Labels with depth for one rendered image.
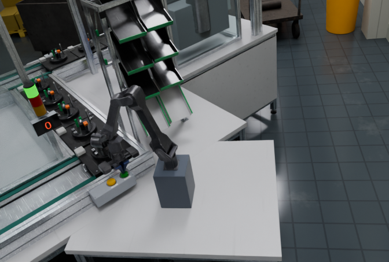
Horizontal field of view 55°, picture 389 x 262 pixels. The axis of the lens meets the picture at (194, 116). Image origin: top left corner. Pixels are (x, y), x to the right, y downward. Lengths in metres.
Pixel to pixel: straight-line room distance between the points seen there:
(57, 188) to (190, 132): 0.76
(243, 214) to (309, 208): 1.22
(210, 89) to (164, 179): 1.44
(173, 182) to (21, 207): 0.75
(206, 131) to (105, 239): 0.82
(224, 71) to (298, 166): 0.96
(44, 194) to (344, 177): 2.14
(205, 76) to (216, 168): 1.12
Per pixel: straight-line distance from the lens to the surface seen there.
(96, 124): 2.20
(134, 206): 1.80
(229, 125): 2.14
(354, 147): 3.37
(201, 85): 2.85
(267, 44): 3.25
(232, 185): 1.79
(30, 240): 1.85
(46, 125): 1.88
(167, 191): 1.66
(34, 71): 3.24
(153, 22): 1.82
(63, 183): 1.98
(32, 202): 1.96
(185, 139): 2.09
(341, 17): 5.18
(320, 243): 2.67
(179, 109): 2.04
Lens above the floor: 2.15
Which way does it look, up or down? 35 degrees down
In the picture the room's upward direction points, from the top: 9 degrees counter-clockwise
